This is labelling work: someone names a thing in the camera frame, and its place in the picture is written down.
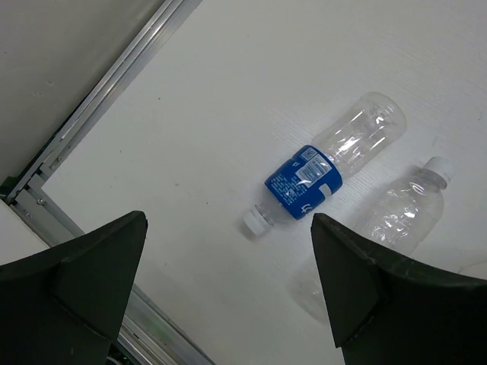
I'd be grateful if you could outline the aluminium table edge rail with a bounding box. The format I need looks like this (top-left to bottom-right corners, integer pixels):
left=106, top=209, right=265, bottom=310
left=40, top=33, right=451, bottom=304
left=3, top=1, right=212, bottom=364

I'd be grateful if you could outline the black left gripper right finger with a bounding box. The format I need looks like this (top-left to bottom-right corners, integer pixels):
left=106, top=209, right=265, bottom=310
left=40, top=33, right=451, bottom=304
left=311, top=214, right=486, bottom=364

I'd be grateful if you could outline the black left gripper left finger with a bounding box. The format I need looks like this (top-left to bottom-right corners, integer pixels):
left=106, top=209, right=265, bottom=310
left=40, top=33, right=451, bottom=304
left=1, top=211, right=148, bottom=364

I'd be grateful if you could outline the clear unlabelled plastic bottle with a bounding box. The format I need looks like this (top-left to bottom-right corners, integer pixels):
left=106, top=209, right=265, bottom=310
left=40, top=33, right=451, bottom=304
left=288, top=157, right=455, bottom=324

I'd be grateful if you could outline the blue label clear plastic bottle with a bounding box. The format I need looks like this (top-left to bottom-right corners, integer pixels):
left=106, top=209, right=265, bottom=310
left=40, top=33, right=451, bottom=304
left=243, top=92, right=407, bottom=236

